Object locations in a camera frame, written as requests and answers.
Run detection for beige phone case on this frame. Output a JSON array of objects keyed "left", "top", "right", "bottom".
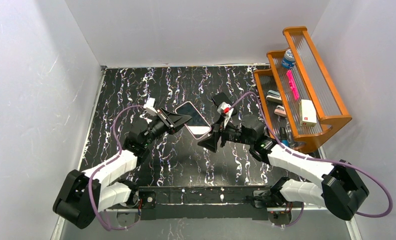
[{"left": 175, "top": 101, "right": 213, "bottom": 140}]

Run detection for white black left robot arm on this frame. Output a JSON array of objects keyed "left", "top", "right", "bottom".
[{"left": 52, "top": 107, "right": 192, "bottom": 231}]

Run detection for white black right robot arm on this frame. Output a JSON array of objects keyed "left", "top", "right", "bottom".
[{"left": 198, "top": 113, "right": 370, "bottom": 221}]

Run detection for black phone on table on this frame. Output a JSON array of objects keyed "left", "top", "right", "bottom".
[{"left": 212, "top": 92, "right": 233, "bottom": 107}]

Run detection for teal grey stapler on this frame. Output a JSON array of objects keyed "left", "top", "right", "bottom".
[{"left": 266, "top": 90, "right": 283, "bottom": 104}]

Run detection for black blue marker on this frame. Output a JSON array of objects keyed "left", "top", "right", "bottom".
[{"left": 279, "top": 127, "right": 290, "bottom": 147}]

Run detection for pink highlighter pen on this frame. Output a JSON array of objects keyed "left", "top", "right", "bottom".
[{"left": 286, "top": 69, "right": 300, "bottom": 101}]

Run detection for orange wooden tiered rack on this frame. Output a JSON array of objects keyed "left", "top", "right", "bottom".
[{"left": 254, "top": 26, "right": 352, "bottom": 153}]

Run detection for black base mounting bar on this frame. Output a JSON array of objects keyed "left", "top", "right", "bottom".
[{"left": 131, "top": 185, "right": 294, "bottom": 221}]

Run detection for white box on rack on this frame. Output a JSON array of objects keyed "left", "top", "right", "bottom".
[{"left": 299, "top": 99, "right": 317, "bottom": 127}]

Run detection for blue white bottle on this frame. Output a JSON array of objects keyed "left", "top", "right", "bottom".
[{"left": 281, "top": 49, "right": 296, "bottom": 69}]

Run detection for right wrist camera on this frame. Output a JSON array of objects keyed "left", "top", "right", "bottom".
[{"left": 217, "top": 102, "right": 231, "bottom": 116}]

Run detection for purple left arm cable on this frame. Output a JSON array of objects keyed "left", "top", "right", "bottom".
[{"left": 87, "top": 105, "right": 145, "bottom": 232}]

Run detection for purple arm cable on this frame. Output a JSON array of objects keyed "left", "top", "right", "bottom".
[
  {"left": 87, "top": 105, "right": 145, "bottom": 232},
  {"left": 229, "top": 91, "right": 394, "bottom": 219}
]

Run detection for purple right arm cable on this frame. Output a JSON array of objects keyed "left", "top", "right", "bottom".
[{"left": 229, "top": 91, "right": 394, "bottom": 219}]

